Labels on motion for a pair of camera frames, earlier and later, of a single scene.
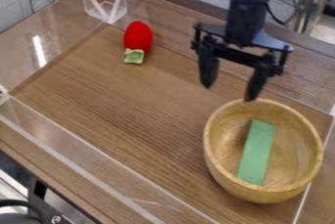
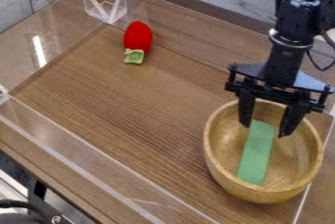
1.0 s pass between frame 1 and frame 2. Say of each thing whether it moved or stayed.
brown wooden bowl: stayed
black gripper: moved
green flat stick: stayed
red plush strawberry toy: stayed
